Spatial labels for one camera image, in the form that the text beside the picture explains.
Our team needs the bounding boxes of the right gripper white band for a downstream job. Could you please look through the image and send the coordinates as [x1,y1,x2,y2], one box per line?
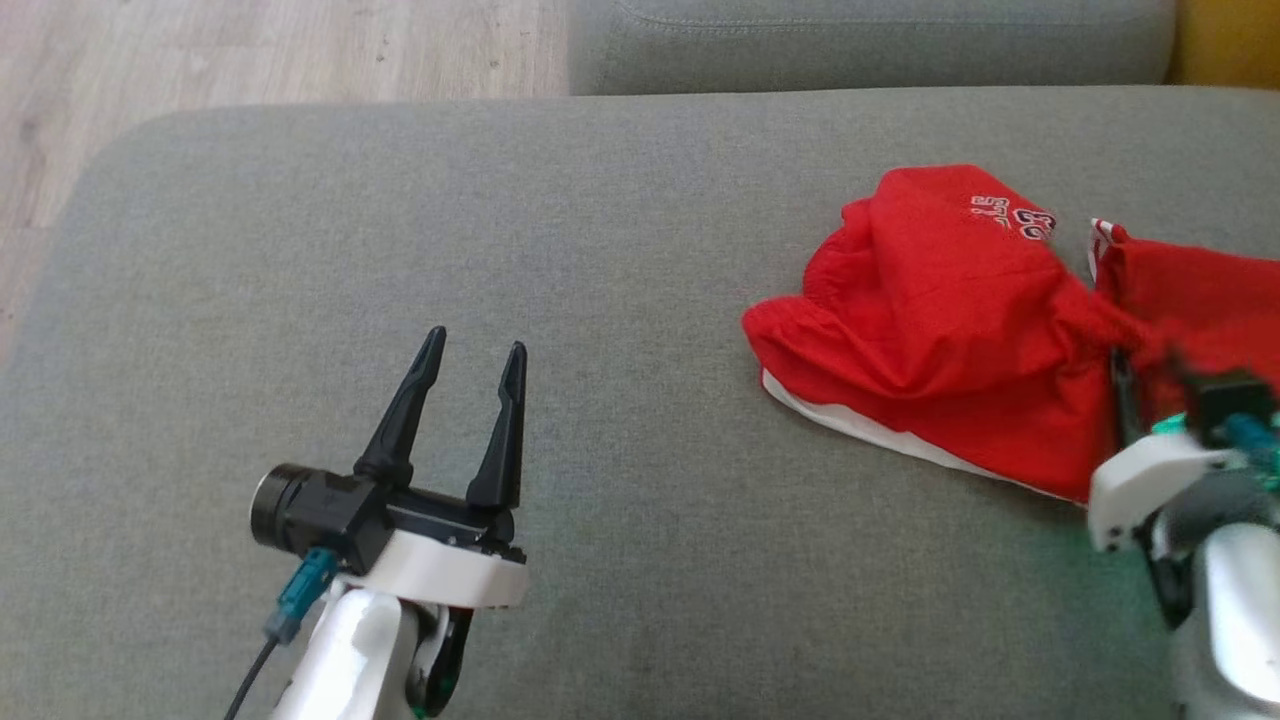
[1087,350,1243,554]

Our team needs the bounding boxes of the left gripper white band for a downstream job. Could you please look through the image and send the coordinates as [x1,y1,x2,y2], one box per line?
[343,325,531,610]

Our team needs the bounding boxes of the red and white jersey shirt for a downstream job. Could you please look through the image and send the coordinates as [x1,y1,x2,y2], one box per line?
[742,165,1280,505]

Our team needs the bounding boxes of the grey sofa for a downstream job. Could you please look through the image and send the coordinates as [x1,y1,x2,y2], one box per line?
[0,85,1280,720]

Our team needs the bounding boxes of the yellow sofa backrest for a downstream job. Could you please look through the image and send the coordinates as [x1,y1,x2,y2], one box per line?
[1165,0,1280,92]

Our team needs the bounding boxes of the right blue plug black cable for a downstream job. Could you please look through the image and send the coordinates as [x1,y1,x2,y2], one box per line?
[1222,413,1280,493]

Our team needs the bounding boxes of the blue plug black cable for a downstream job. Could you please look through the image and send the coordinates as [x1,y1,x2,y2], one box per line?
[222,547,340,720]
[1222,413,1280,493]

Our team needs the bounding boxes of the left blue plug black cable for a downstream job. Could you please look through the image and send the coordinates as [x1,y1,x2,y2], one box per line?
[222,547,340,720]

